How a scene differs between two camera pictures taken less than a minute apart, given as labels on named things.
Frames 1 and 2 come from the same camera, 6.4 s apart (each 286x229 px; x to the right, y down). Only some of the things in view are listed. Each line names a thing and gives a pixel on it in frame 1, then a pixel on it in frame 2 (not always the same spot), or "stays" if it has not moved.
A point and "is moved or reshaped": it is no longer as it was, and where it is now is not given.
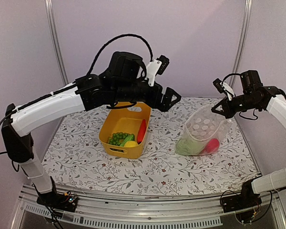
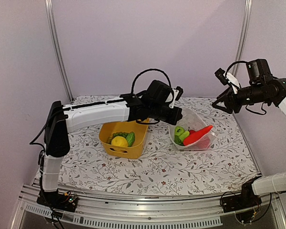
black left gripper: x=166 y=105 → x=176 y=118
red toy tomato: x=211 y=147 → x=191 y=131
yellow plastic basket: x=119 y=119 stays
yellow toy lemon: x=130 y=143 → x=119 y=140
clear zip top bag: x=204 y=130 is moved or reshaped
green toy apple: x=188 y=146 → x=178 y=130
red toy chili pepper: x=141 y=132 → x=192 y=137
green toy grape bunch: x=117 y=138 stays
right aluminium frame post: x=244 y=37 stays
